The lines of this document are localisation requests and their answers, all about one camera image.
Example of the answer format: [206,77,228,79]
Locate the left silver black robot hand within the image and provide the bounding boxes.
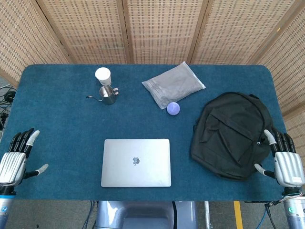
[0,128,49,186]

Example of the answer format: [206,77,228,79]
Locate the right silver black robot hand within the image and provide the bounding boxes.
[254,127,305,189]

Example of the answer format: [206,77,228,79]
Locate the silver laptop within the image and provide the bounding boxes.
[101,138,172,188]

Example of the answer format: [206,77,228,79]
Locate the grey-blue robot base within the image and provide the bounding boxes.
[95,201,198,229]

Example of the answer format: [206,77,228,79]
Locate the black backpack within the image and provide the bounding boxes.
[190,92,275,182]

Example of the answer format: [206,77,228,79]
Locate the white table leg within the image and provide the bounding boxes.
[204,201,212,229]

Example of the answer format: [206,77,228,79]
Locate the steel gooseneck pitcher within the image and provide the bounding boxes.
[86,85,121,105]

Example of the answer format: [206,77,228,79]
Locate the white paper cup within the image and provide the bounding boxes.
[94,67,112,86]

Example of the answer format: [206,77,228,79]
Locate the purple ball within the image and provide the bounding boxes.
[166,101,181,116]

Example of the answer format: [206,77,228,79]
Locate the grey plastic bag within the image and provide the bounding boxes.
[141,61,206,110]

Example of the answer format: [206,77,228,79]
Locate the woven bamboo folding screen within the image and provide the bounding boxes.
[0,0,305,156]

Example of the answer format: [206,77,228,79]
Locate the coloured right wrist wires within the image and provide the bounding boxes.
[281,191,305,200]

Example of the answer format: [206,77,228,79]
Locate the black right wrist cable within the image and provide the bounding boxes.
[263,199,286,229]

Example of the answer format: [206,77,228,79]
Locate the black floor cables bundle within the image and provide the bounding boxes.
[0,84,18,131]

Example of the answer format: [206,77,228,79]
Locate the blue floor cable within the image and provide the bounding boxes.
[82,201,99,229]

